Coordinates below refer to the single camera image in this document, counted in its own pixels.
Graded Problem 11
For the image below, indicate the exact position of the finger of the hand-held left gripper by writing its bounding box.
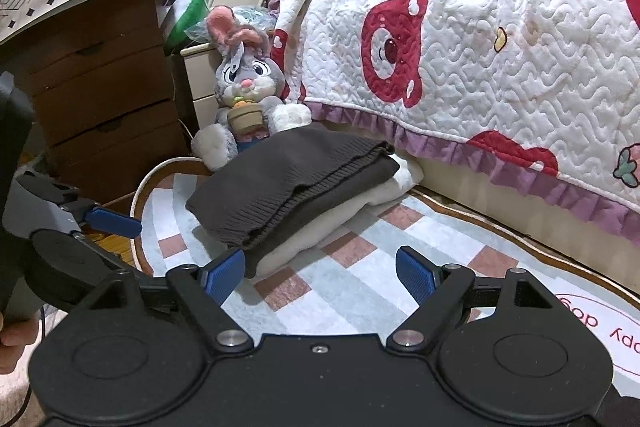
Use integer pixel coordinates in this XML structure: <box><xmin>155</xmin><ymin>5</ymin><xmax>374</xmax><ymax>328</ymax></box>
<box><xmin>60</xmin><ymin>196</ymin><xmax>144</xmax><ymax>239</ymax></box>

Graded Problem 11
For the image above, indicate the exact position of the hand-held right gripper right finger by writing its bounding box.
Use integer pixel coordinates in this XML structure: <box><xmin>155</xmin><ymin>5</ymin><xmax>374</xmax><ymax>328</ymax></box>
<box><xmin>389</xmin><ymin>246</ymin><xmax>566</xmax><ymax>353</ymax></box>

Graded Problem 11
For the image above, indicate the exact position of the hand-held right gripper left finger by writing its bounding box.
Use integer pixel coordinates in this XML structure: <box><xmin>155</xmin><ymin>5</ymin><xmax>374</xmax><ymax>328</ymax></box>
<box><xmin>75</xmin><ymin>248</ymin><xmax>256</xmax><ymax>354</ymax></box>

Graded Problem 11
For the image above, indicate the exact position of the dark brown knit sweater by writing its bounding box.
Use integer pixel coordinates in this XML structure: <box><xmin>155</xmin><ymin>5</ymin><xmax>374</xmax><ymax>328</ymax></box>
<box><xmin>186</xmin><ymin>127</ymin><xmax>401</xmax><ymax>278</ymax></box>

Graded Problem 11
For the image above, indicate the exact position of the person's left hand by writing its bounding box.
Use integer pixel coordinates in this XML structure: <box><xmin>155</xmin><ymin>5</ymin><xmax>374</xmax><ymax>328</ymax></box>
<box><xmin>0</xmin><ymin>318</ymin><xmax>42</xmax><ymax>361</ymax></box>

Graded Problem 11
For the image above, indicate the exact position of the checkered floor rug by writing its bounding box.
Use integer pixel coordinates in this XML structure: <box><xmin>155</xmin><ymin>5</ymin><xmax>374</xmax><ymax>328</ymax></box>
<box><xmin>130</xmin><ymin>157</ymin><xmax>640</xmax><ymax>408</ymax></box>

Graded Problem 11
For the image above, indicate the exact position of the brown wooden drawer chest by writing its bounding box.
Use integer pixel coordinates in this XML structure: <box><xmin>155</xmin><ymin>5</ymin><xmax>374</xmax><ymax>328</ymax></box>
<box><xmin>15</xmin><ymin>0</ymin><xmax>193</xmax><ymax>218</ymax></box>

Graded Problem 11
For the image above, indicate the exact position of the cream nightstand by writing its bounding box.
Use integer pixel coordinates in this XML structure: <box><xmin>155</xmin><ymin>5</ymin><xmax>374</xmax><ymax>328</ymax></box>
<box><xmin>180</xmin><ymin>42</ymin><xmax>227</xmax><ymax>142</ymax></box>

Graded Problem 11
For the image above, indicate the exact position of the grey plush rabbit toy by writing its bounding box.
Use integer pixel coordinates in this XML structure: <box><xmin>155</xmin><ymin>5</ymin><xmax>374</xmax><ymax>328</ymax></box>
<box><xmin>192</xmin><ymin>5</ymin><xmax>313</xmax><ymax>172</ymax></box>

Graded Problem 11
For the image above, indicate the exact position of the green plastic bag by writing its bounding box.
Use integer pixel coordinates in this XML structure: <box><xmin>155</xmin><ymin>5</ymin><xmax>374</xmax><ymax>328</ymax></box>
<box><xmin>167</xmin><ymin>0</ymin><xmax>213</xmax><ymax>55</ymax></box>

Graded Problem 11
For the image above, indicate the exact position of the cream bed frame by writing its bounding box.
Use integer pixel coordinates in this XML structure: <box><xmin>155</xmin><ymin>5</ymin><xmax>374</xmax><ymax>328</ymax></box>
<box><xmin>310</xmin><ymin>117</ymin><xmax>640</xmax><ymax>290</ymax></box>

